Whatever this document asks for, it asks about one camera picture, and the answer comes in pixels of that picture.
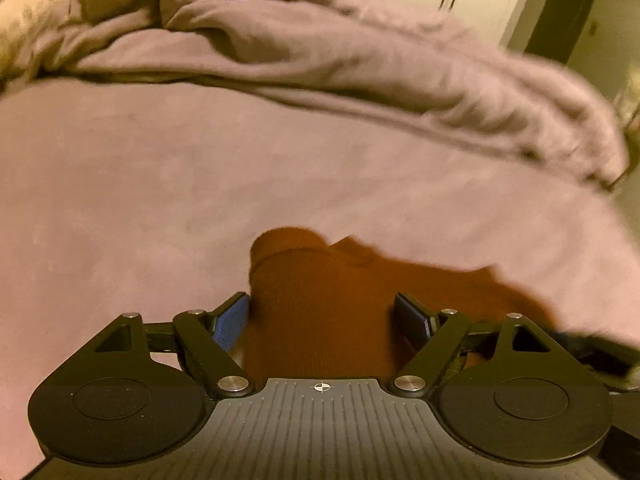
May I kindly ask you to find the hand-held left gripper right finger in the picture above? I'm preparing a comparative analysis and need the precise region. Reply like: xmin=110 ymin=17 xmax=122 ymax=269
xmin=392 ymin=292 xmax=551 ymax=398

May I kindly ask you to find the dark wooden post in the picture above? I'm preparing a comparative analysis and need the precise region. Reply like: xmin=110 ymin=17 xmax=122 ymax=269
xmin=522 ymin=0 xmax=607 ymax=67

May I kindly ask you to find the crumpled purple duvet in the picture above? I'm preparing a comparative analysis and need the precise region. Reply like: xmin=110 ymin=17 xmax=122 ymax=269
xmin=30 ymin=0 xmax=631 ymax=193

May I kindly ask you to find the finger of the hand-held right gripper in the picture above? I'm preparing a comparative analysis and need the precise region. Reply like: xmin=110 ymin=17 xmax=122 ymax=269
xmin=552 ymin=329 xmax=640 ymax=378

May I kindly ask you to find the pale patterned pillow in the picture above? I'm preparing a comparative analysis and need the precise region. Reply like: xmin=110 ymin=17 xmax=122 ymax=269
xmin=0 ymin=0 xmax=101 ymax=83

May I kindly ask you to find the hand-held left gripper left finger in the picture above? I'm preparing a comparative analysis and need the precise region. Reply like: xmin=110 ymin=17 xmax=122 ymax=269
xmin=92 ymin=292 xmax=256 ymax=398

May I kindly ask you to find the rust orange shirt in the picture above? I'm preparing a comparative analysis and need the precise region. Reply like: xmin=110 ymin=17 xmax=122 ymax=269
xmin=235 ymin=227 xmax=563 ymax=381

